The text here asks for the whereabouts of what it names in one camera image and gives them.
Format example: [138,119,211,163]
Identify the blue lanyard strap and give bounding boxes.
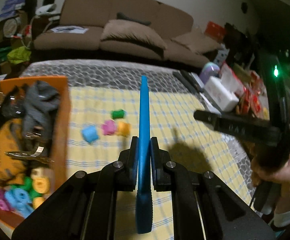
[135,75,153,234]

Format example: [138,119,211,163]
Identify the blue thread spool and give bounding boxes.
[4,188,34,218]
[81,125,99,144]

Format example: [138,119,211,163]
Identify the key bunch with tag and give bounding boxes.
[5,146,54,164]

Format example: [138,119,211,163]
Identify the pink thread spool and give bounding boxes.
[101,119,117,135]

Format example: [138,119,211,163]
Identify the yellow thread spool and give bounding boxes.
[116,121,131,137]

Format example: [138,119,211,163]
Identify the person right hand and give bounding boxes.
[251,154,290,214]

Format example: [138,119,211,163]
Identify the yellow spool in box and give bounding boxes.
[33,177,50,194]

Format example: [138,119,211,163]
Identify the green spool in box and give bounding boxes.
[11,177,42,199]

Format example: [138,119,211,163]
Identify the white tissue box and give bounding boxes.
[203,76,239,112]

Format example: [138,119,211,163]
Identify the yellow checkered cloth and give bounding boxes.
[66,86,253,240]

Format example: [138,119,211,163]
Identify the orange storage box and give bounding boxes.
[0,76,70,227]

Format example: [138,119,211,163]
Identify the purple container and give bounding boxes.
[199,62,220,84]

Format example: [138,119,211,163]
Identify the green thread spool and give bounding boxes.
[111,109,125,120]

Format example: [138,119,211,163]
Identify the orange printed sock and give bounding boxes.
[0,119,27,187]

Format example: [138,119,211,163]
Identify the black remote control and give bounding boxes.
[173,70,203,94]

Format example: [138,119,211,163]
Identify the grey cloth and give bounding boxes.
[23,80,60,141]

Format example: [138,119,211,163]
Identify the black sunglasses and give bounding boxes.
[1,86,27,119]

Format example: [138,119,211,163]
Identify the red box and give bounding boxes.
[204,21,226,43]

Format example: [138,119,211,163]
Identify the grey pebble pattern tablecloth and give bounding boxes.
[23,60,254,200]

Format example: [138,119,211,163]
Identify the green bag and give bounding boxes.
[7,46,31,65]

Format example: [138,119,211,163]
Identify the white paper on sofa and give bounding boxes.
[50,25,89,34]

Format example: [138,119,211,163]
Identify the brown sofa cushion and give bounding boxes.
[100,20,167,50]

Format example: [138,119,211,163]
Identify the brown sofa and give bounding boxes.
[34,0,221,68]

